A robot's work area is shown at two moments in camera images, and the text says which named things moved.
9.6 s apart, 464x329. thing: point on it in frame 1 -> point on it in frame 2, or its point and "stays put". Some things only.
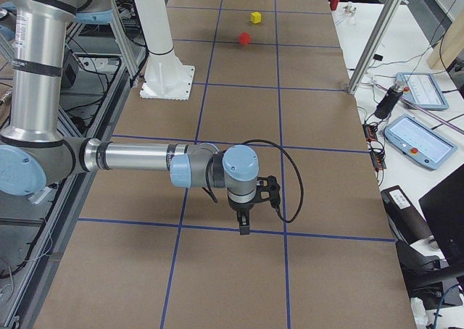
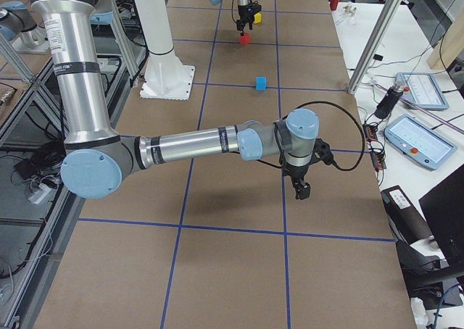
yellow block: x=255 y=17 stays put
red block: x=244 y=38 stays put
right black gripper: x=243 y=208 -> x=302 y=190
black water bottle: x=388 y=101 stays put
